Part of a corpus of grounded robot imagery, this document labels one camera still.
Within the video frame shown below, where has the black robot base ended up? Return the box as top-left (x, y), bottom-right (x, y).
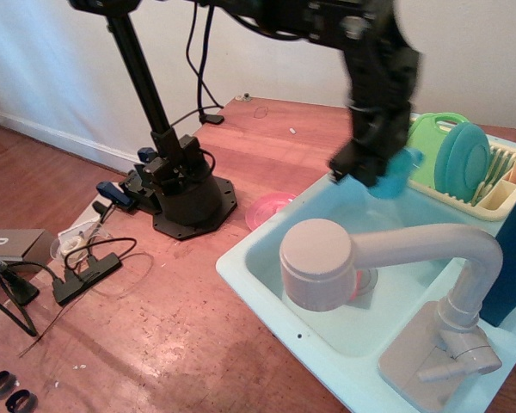
top-left (120, 131), bottom-right (237, 240)

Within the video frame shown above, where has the grey box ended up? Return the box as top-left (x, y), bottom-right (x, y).
top-left (0, 229), bottom-right (55, 274)

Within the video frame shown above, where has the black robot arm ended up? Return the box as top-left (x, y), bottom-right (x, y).
top-left (71, 1), bottom-right (421, 187)

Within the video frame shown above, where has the light blue toy sink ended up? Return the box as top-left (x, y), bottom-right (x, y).
top-left (217, 178), bottom-right (516, 412)

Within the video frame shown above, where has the black usb hub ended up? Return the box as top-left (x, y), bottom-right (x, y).
top-left (52, 253), bottom-right (122, 306)

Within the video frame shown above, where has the cream dish rack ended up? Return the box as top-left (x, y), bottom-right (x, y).
top-left (409, 133), bottom-right (516, 221)

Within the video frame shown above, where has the green cutting board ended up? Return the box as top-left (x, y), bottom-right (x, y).
top-left (408, 112), bottom-right (469, 189)

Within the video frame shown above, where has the clear plastic bag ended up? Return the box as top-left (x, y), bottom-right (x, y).
top-left (49, 219), bottom-right (110, 267)

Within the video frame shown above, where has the teal plastic cup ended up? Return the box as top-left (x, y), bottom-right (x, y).
top-left (368, 148), bottom-right (424, 199)

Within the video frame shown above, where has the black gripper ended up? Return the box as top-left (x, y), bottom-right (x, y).
top-left (309, 1), bottom-right (420, 188)

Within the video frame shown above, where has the grey toy faucet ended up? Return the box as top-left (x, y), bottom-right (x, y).
top-left (279, 219), bottom-right (502, 412)

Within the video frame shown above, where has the blue clamp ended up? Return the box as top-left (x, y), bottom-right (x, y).
top-left (95, 181), bottom-right (134, 210)

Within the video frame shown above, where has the pink plastic plate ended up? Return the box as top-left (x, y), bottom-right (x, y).
top-left (245, 192), bottom-right (296, 231)

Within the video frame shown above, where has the teal plate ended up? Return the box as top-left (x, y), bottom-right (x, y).
top-left (434, 122), bottom-right (491, 202)

